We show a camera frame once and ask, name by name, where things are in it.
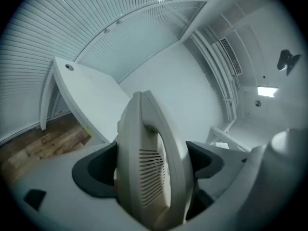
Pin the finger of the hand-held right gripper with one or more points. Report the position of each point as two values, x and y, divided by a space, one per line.
276 177

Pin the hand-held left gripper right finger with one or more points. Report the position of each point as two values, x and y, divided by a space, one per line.
211 162

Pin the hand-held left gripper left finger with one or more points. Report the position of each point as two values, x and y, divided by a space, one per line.
60 177

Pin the white push-button telephone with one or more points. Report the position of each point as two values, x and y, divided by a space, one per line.
134 153

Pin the yellow sticker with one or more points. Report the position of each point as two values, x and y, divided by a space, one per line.
90 131

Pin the round smoke detector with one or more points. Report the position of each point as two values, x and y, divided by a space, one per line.
258 103

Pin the white desk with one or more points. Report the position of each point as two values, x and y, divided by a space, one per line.
96 100

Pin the rectangular ceiling light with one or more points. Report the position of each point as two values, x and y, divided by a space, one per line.
267 90

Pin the white ceiling pipe run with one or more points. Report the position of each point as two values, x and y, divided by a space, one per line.
216 61

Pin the white ceiling air vent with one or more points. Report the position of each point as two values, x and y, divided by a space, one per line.
231 56

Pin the white window blind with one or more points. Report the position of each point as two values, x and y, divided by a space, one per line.
144 40
48 32

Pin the round blind knob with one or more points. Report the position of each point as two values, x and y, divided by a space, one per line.
107 30
118 21

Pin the black ceiling camera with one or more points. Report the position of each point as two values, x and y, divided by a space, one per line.
285 59

